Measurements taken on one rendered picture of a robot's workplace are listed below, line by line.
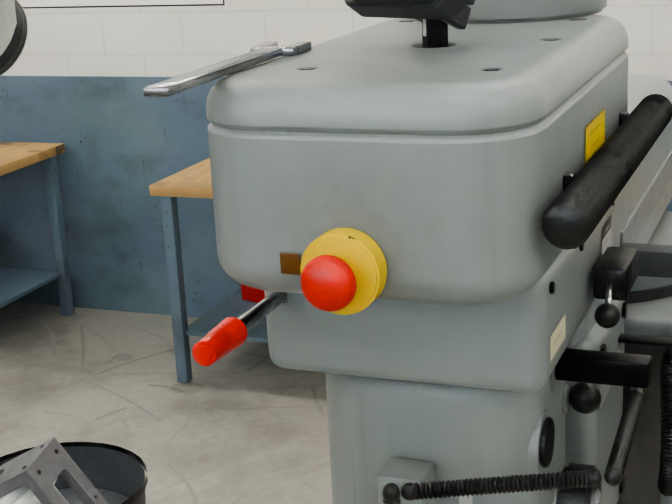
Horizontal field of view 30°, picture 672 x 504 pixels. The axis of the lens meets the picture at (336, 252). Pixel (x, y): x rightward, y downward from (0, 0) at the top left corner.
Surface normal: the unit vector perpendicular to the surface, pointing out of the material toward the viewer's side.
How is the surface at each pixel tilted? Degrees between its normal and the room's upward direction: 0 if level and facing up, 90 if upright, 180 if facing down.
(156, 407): 0
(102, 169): 90
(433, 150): 90
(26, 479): 100
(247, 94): 45
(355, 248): 90
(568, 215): 90
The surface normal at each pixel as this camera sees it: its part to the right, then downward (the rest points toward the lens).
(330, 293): -0.29, 0.33
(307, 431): -0.05, -0.96
